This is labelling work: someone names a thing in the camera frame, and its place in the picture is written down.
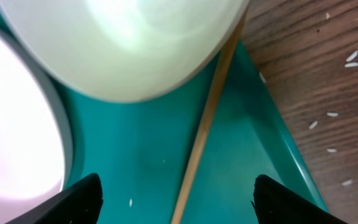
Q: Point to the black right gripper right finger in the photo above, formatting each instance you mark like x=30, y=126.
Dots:
x=275, y=204

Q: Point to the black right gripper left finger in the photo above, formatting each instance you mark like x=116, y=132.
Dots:
x=79, y=204

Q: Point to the large white plate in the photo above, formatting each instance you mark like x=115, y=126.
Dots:
x=36, y=147

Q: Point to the wooden chopstick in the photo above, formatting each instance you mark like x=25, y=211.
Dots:
x=215, y=91

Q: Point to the teal serving tray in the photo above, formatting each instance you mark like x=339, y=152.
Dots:
x=140, y=150

